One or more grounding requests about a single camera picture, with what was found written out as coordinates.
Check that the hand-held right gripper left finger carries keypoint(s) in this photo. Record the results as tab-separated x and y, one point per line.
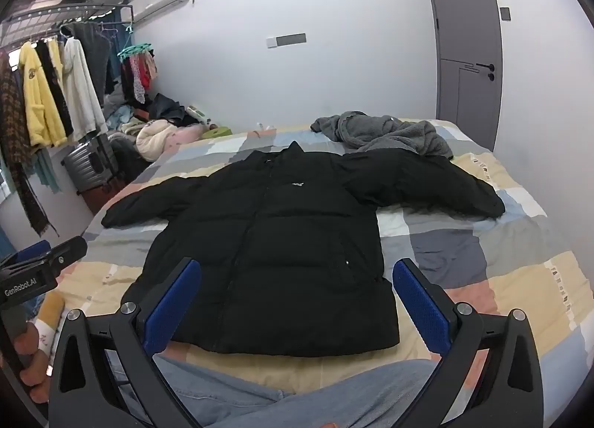
169	305

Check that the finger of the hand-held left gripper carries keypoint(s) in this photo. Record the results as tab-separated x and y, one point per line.
67	254

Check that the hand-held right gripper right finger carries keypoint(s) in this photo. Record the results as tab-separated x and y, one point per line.
424	305

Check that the black puffer jacket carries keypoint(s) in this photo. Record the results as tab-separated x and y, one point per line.
278	247

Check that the person's left forearm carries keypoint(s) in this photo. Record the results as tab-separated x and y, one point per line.
50	312

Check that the pile of clothes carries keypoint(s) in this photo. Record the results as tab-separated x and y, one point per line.
158	131

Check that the metal clothes rack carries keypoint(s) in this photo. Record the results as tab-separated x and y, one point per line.
60	10

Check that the person's left hand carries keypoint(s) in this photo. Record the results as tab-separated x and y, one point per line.
36	363

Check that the patchwork bed cover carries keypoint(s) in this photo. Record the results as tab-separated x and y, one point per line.
487	270

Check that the teal hanging garment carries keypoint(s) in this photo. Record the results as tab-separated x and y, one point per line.
46	168

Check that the grey suitcase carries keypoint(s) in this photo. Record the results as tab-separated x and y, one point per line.
90	163

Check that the brown houndstooth coat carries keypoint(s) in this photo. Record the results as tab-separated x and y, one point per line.
14	131

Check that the person's legs in jeans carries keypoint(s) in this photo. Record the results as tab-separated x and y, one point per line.
278	400

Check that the yellow fleece sweater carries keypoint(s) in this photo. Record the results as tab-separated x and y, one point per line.
39	103

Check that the white hoodie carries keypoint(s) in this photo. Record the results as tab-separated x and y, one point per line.
83	94

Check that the black striped garment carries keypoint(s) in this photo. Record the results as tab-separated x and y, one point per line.
53	84

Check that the grey fleece robe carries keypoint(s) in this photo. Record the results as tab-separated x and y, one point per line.
394	133

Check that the green sock hanger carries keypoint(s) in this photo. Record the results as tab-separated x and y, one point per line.
137	66

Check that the dark grey hanging pants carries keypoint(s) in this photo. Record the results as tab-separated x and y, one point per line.
95	52

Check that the grey door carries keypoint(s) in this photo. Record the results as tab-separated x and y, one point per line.
464	15

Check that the grey wall switch panel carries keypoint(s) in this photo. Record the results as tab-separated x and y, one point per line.
287	39

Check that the dark wall switch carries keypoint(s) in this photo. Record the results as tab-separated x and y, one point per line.
506	13

